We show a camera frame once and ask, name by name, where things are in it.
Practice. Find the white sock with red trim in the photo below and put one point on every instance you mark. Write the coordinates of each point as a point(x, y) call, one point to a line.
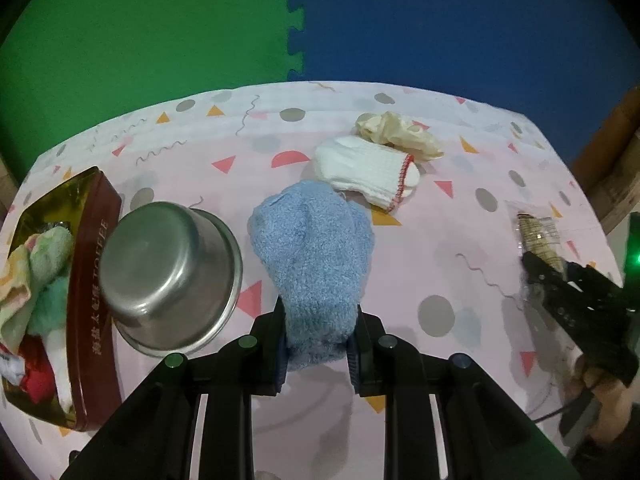
point(360, 165)

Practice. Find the green foam mat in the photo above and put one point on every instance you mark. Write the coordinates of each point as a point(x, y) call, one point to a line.
point(125, 35)

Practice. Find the cardboard box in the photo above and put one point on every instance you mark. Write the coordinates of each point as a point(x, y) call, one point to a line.
point(610, 160)

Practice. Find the white cloth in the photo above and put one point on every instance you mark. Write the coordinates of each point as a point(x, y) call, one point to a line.
point(62, 375)

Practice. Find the light blue fluffy cloth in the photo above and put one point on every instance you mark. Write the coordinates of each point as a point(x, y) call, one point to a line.
point(310, 260)

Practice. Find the blue foam mat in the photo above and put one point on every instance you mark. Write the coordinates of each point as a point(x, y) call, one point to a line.
point(450, 25)

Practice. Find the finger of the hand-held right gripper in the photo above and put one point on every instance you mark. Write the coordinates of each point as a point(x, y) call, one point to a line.
point(590, 277)
point(550, 290)

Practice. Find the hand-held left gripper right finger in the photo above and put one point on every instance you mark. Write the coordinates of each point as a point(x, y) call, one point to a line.
point(362, 355)

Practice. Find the green fluffy cloth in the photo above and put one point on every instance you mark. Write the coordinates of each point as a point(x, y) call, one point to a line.
point(50, 305)

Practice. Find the steel bowl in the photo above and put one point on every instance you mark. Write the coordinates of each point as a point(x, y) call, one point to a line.
point(160, 265)

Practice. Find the cream crumpled cloth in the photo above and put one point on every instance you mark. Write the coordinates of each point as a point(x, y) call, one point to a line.
point(400, 130)

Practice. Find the clear snack packet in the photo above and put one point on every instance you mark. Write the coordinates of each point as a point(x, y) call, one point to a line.
point(537, 237)

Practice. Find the red cloth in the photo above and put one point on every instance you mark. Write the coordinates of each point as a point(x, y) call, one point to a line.
point(37, 370)

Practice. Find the person's right hand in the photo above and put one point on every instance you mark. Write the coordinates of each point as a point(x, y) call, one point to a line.
point(610, 410)

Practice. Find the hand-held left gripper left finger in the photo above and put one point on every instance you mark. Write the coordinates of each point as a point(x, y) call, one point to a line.
point(272, 350)

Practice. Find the gold tin box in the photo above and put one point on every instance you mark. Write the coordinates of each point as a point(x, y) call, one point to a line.
point(92, 310)

